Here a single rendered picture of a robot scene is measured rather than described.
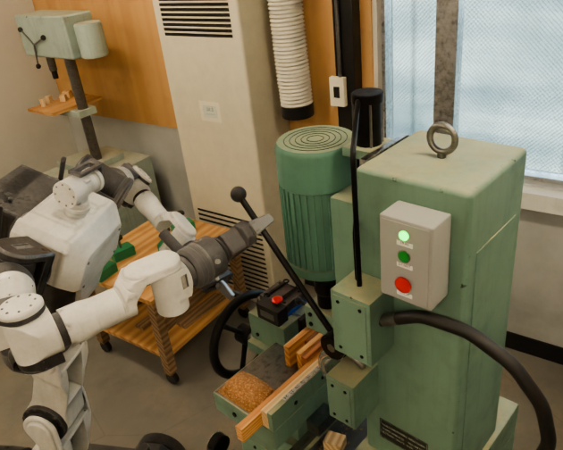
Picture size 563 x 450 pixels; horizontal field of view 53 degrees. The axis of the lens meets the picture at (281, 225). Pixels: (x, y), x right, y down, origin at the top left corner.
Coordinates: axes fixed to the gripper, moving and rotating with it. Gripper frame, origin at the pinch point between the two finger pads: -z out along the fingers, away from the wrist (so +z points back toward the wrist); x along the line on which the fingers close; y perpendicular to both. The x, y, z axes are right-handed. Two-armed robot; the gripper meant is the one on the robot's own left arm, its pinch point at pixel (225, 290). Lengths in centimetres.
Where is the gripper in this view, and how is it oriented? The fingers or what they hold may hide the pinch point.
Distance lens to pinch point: 175.7
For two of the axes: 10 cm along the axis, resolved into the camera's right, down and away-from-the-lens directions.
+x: -5.7, 2.3, -7.9
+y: 4.5, -7.1, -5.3
